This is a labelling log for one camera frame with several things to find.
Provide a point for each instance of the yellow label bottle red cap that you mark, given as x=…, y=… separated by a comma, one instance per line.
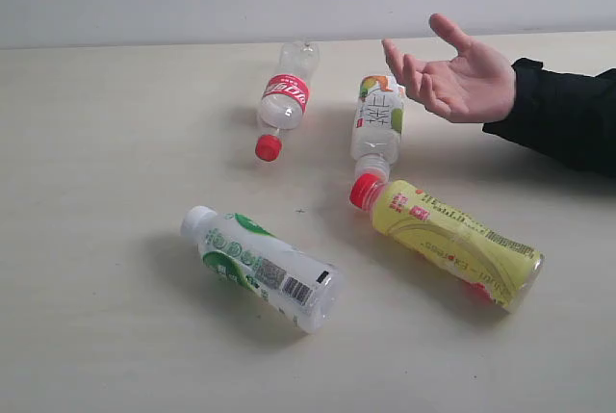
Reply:
x=499, y=269

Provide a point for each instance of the clear bottle white fruit label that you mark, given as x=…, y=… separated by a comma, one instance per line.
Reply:
x=377, y=126

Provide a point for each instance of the white green label bottle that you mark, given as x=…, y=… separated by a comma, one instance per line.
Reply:
x=300, y=287

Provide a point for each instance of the person's open hand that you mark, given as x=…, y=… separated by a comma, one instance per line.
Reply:
x=478, y=85

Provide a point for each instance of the clear bottle red label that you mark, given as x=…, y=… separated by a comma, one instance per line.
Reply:
x=285, y=97

